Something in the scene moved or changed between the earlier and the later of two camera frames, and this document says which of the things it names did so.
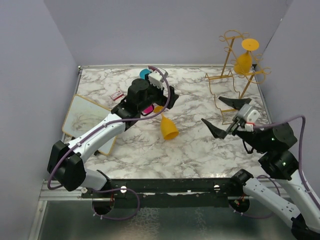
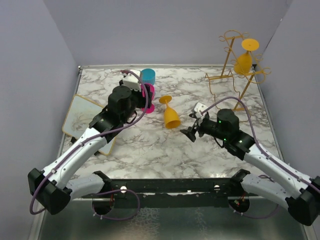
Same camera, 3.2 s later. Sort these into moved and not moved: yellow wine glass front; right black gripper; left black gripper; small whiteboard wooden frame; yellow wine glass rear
Moved: right black gripper; left black gripper; yellow wine glass front
Not moved: small whiteboard wooden frame; yellow wine glass rear
